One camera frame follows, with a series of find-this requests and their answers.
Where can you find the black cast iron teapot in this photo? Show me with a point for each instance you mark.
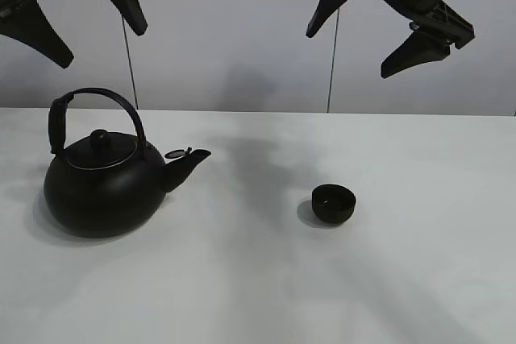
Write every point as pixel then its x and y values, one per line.
pixel 109 183

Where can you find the small black teacup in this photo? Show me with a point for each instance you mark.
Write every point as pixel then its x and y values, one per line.
pixel 333 204

